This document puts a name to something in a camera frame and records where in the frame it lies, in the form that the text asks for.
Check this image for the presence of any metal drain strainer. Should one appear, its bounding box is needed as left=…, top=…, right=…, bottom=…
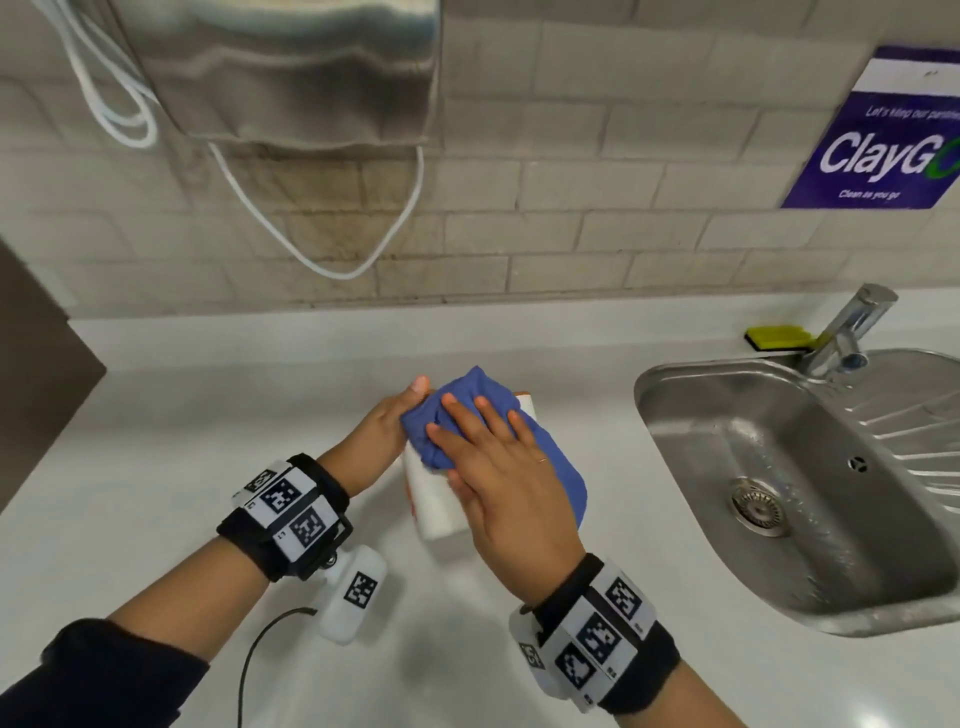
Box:
left=725, top=477, right=792, bottom=538

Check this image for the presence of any stainless steel sink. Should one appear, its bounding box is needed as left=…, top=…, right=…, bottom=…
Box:
left=633, top=348, right=960, bottom=639

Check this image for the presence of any grey metal wall appliance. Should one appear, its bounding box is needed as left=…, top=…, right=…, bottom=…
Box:
left=105, top=0, right=445, bottom=150

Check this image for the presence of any person's right forearm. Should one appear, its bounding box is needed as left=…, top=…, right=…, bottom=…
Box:
left=618, top=660, right=751, bottom=728

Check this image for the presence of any person's left hand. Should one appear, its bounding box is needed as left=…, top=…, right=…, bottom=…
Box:
left=322, top=375, right=432, bottom=498

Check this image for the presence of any chrome faucet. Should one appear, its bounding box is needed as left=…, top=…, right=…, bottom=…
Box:
left=798, top=282, right=900, bottom=379

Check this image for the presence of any person's right hand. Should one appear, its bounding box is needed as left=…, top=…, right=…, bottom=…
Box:
left=425, top=393, right=587, bottom=606

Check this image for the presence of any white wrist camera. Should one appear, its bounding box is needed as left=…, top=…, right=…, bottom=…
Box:
left=317, top=545, right=389, bottom=647

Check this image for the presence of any yellow-green sponge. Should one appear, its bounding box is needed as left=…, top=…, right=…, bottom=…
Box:
left=744, top=324, right=819, bottom=354

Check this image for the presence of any black sleeve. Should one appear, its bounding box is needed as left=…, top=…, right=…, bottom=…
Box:
left=0, top=618, right=212, bottom=728

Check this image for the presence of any dark cabinet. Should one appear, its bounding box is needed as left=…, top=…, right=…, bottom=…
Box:
left=0, top=238, right=108, bottom=516

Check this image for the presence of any purple wall sign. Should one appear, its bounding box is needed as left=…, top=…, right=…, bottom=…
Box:
left=780, top=45, right=960, bottom=212

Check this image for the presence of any person's left forearm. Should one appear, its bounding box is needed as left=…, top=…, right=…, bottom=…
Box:
left=108, top=536, right=273, bottom=665

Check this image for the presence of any black cable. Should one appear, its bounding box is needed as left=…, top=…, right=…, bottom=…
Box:
left=237, top=607, right=321, bottom=728

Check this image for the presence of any white cable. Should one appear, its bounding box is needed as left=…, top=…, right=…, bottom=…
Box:
left=31, top=0, right=160, bottom=150
left=208, top=141, right=426, bottom=282

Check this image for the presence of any black marker wristband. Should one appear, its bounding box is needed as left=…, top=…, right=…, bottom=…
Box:
left=508, top=553, right=682, bottom=715
left=216, top=453, right=354, bottom=584

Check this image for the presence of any blue cloth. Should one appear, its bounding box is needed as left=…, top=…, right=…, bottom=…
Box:
left=400, top=366, right=588, bottom=528

